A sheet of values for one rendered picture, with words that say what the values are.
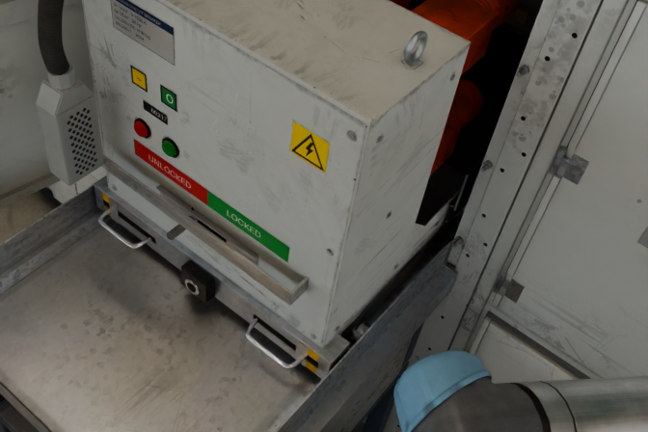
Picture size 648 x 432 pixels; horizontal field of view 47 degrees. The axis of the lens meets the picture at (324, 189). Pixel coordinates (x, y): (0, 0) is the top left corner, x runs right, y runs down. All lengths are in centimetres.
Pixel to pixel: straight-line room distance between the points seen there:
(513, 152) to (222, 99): 47
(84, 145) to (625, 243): 82
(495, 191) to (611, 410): 69
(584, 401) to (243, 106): 56
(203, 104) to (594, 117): 53
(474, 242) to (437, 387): 81
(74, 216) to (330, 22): 66
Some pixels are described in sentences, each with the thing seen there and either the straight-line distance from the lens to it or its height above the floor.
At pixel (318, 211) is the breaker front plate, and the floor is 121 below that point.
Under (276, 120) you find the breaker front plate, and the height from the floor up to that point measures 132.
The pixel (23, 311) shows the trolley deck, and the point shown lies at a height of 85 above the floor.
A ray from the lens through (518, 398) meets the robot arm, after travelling 58.
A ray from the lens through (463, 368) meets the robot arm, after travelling 57.
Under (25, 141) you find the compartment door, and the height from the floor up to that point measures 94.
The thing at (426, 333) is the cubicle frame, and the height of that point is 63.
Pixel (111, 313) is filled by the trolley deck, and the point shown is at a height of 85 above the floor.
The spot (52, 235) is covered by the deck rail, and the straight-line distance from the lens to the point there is 141.
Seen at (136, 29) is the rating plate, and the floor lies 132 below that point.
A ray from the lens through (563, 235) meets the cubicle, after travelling 122.
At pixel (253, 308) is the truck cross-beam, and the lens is 122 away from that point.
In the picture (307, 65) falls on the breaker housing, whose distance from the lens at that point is 89.
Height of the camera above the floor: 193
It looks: 46 degrees down
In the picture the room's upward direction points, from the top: 9 degrees clockwise
